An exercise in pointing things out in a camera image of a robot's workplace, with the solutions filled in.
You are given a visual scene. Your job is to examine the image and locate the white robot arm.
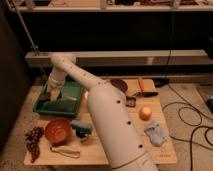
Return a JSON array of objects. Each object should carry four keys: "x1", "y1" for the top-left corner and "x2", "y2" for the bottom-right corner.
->
[{"x1": 48, "y1": 52, "x2": 158, "y2": 171}]

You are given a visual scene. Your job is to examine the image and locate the green plastic tray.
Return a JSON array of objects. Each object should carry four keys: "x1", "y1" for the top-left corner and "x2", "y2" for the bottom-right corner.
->
[{"x1": 33, "y1": 76, "x2": 84, "y2": 118}]

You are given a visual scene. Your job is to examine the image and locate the orange bowl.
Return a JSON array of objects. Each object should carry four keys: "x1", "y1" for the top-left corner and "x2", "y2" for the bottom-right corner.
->
[{"x1": 44, "y1": 118, "x2": 72, "y2": 144}]

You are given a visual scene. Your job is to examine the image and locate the wooden shelf rack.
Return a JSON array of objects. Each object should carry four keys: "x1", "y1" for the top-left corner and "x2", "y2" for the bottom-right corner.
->
[{"x1": 6, "y1": 0, "x2": 213, "y2": 67}]

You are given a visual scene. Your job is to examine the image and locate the blue scrub brush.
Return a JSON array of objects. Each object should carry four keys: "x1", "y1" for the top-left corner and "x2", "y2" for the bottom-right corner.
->
[{"x1": 70, "y1": 120, "x2": 92, "y2": 138}]

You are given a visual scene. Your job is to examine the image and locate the bunch of dark grapes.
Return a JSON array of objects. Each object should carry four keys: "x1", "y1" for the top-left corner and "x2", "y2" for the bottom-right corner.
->
[{"x1": 25, "y1": 127, "x2": 44, "y2": 163}]

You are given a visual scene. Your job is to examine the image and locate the metal clip tool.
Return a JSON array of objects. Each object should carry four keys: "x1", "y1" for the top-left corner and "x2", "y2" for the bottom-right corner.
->
[{"x1": 50, "y1": 146, "x2": 80, "y2": 158}]

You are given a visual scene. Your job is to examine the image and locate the purple bowl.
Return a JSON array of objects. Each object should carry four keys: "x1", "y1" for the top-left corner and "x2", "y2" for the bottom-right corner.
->
[{"x1": 110, "y1": 79, "x2": 128, "y2": 93}]

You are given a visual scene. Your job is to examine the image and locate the small dark square dish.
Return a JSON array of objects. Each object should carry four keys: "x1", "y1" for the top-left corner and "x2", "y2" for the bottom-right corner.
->
[{"x1": 126, "y1": 96, "x2": 136, "y2": 107}]

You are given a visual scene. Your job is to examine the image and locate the orange carrot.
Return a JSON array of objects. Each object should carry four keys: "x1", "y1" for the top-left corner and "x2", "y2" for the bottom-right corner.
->
[{"x1": 138, "y1": 78, "x2": 145, "y2": 92}]

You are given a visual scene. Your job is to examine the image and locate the orange fruit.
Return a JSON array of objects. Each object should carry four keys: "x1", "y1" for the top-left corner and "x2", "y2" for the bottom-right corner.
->
[{"x1": 139, "y1": 106, "x2": 152, "y2": 121}]

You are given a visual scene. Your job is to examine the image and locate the blue crumpled cloth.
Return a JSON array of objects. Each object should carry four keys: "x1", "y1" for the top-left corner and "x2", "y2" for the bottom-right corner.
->
[{"x1": 144, "y1": 122, "x2": 168, "y2": 147}]

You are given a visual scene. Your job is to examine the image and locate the black floor cables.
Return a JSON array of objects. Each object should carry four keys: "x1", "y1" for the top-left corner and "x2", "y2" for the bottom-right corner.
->
[{"x1": 162, "y1": 83, "x2": 213, "y2": 171}]

